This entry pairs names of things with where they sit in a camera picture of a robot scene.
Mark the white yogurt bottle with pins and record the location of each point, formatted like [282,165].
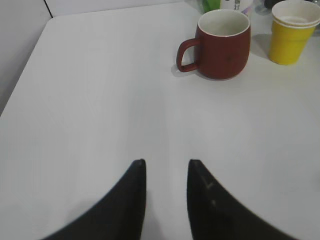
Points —
[243,6]

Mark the yellow paper cup stack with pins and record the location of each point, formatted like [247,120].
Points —
[294,21]

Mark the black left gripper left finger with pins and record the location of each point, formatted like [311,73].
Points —
[119,215]

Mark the dark red ceramic mug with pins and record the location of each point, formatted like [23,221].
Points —
[221,46]

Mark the green soda bottle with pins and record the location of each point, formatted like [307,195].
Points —
[210,5]

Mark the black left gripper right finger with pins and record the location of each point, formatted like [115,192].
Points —
[214,214]

